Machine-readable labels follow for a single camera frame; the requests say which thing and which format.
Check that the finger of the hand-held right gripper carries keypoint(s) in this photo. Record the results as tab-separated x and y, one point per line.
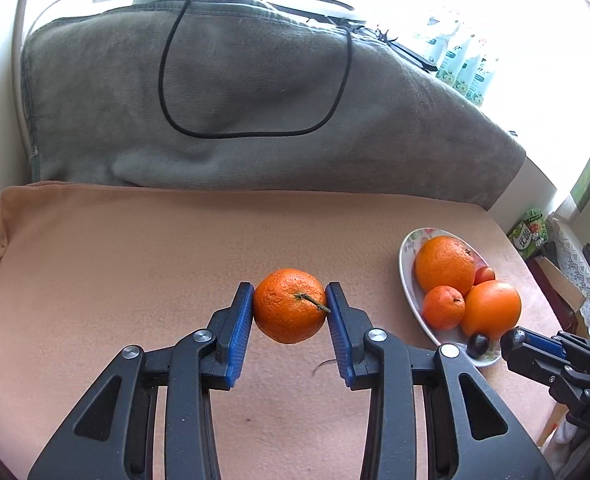
517	349
542	342

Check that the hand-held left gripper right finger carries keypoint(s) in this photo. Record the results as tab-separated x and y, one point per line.
337	337

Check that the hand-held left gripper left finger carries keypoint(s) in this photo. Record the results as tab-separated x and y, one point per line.
240	332

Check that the dark grape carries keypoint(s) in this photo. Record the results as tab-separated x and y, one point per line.
479	345

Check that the smooth orange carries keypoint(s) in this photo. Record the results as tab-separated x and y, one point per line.
492	310

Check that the small mandarin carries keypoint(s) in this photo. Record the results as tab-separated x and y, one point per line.
287	310
442	307

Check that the white floral plate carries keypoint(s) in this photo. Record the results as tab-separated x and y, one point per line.
447	339

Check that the red tomato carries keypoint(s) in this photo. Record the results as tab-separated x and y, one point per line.
485	276

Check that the large rough orange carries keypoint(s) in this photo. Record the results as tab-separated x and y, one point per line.
442	265

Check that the thin dry stem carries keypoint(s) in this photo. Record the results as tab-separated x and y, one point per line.
325	365

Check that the cardboard box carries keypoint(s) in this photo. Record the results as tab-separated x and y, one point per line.
557	285

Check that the white lace cloth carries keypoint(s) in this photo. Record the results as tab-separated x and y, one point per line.
580	272

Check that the green packet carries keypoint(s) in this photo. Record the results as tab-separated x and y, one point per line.
527	235

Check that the peach blanket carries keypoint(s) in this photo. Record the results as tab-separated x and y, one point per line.
125	260

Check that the grey blanket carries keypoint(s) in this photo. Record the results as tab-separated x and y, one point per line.
275	170

